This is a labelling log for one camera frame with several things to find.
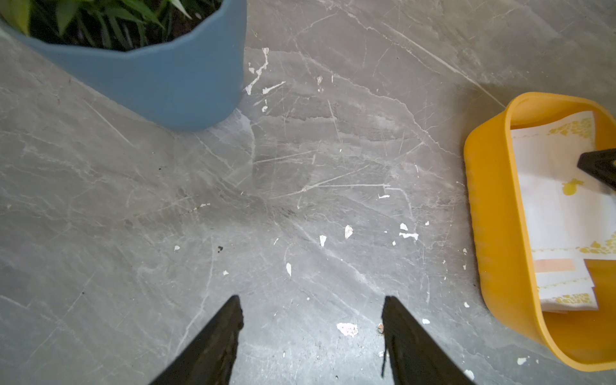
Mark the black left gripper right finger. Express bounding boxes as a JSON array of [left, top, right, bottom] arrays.
[[382, 296, 473, 385]]

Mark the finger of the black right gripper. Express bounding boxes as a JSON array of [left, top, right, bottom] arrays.
[[577, 149, 616, 191]]

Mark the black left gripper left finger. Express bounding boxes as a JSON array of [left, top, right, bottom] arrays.
[[151, 295, 244, 385]]

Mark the white yellow-flowered stationery sheet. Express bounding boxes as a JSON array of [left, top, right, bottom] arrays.
[[511, 112, 615, 260]]

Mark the stationery paper stack in box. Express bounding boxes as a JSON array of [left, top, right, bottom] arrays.
[[532, 246, 615, 313]]

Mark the yellow plastic storage box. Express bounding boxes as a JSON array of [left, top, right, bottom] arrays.
[[464, 92, 615, 372]]

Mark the blue plant pot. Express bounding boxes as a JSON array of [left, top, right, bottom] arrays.
[[1, 1, 247, 132]]

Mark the green artificial plant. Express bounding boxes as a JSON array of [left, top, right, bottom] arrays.
[[1, 0, 222, 51]]

